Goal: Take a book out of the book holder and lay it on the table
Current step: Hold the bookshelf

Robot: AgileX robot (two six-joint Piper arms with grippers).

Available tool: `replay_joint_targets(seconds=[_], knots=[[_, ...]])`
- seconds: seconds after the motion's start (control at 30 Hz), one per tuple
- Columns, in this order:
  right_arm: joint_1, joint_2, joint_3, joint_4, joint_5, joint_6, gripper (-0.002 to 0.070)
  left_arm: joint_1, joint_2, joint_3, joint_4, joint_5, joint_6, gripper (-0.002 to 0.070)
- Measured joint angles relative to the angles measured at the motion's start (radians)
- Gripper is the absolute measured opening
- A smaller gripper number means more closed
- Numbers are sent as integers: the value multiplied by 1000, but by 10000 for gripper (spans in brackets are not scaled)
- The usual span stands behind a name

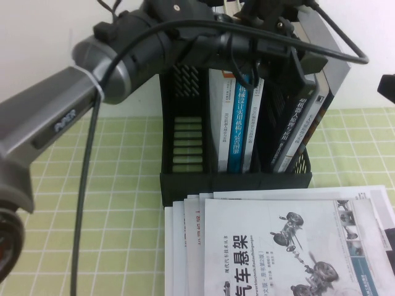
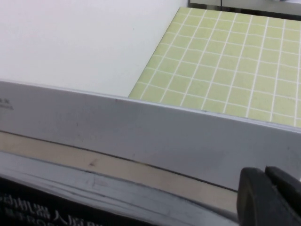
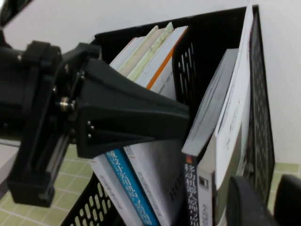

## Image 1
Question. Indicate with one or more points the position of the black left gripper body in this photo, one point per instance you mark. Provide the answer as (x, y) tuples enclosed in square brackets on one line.
[(256, 46)]

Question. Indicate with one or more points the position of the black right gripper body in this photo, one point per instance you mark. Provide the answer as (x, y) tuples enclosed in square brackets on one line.
[(388, 89)]

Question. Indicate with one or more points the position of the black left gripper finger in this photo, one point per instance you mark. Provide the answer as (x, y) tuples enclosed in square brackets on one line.
[(311, 66)]

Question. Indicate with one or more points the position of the AgileX robotics brochure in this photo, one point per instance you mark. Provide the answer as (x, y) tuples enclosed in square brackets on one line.
[(330, 52)]

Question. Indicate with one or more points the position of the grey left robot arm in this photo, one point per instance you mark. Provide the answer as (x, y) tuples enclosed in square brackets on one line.
[(46, 123)]

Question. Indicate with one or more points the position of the black cover book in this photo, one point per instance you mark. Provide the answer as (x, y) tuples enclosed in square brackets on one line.
[(293, 123)]

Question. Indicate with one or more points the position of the grey white spine book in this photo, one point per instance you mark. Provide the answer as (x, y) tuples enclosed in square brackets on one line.
[(311, 126)]

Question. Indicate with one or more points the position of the thin white book orange stripe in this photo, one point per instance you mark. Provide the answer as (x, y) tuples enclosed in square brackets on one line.
[(253, 129)]

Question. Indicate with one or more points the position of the blue spine book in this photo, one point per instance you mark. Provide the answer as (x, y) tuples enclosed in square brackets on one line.
[(239, 129)]

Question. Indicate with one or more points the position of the thick white book orange stripe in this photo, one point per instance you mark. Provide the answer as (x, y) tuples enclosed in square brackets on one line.
[(222, 129)]

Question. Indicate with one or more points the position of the white book with grey panel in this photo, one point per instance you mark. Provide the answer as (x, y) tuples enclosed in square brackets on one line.
[(384, 209)]

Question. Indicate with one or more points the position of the plain white book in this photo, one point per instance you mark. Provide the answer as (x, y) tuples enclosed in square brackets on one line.
[(206, 196), (178, 246), (169, 262)]

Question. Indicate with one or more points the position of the black plastic book holder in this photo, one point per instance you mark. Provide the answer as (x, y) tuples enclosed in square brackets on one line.
[(185, 191)]

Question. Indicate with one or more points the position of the white car suspension book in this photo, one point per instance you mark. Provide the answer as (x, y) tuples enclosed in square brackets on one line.
[(262, 222)]

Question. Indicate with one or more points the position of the white book with red title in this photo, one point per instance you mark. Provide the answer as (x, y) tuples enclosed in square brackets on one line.
[(192, 246)]

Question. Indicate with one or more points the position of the white zip tie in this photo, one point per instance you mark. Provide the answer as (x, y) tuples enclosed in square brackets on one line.
[(98, 87)]

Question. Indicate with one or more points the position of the green checked tablecloth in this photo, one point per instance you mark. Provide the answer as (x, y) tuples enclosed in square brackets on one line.
[(123, 185)]

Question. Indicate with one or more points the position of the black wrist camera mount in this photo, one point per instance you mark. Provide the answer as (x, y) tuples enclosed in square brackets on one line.
[(265, 12)]

